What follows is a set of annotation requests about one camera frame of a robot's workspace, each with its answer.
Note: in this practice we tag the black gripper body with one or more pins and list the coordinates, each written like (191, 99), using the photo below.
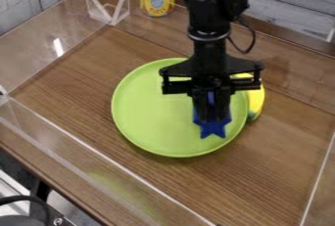
(209, 69)

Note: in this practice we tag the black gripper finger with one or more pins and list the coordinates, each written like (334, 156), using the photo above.
(221, 103)
(200, 100)

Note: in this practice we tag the blue star-shaped block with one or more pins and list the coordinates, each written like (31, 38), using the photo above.
(212, 127)

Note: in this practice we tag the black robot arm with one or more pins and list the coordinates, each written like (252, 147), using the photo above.
(211, 17)

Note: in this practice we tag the green round plate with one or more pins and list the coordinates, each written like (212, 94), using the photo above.
(156, 121)

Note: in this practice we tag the yellow banana toy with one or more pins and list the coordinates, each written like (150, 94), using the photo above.
(256, 102)

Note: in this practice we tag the black metal table leg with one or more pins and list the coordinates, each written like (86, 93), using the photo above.
(42, 210)

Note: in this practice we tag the clear acrylic corner bracket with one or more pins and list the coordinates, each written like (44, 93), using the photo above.
(107, 13)

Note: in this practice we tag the clear acrylic front wall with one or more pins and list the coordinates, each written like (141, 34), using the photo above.
(103, 188)

